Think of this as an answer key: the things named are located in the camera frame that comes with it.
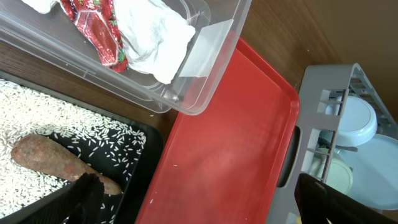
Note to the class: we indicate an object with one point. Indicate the white tissue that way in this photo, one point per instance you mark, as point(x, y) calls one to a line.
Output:
point(41, 6)
point(154, 37)

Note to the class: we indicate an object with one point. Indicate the red strawberry cake wrapper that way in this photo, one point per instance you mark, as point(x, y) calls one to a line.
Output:
point(96, 20)

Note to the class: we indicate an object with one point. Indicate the brown carrot-shaped food scrap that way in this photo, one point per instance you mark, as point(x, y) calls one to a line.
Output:
point(42, 154)

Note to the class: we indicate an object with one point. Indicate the rice and food leftovers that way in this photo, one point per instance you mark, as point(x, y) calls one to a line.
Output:
point(109, 146)

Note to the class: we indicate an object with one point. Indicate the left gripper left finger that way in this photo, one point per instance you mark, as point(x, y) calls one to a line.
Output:
point(79, 202)

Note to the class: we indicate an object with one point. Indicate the light green bowl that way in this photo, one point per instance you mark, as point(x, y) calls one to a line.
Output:
point(340, 176)

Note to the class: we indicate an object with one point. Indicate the light blue plate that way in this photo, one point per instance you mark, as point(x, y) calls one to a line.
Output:
point(374, 168)

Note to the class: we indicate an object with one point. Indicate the black plastic tray bin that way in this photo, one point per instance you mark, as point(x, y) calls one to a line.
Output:
point(122, 208)

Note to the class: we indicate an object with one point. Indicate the grey dishwasher rack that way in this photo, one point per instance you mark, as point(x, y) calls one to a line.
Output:
point(320, 84)

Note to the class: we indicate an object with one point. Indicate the clear plastic bin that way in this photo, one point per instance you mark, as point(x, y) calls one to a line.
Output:
point(53, 37)

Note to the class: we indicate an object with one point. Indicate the small light blue bowl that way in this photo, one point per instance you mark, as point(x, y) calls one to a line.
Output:
point(358, 123)

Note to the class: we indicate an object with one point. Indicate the red plastic tray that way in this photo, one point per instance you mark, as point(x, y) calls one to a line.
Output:
point(223, 165)

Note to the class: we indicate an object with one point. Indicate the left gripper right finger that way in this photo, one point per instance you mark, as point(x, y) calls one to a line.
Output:
point(319, 203)

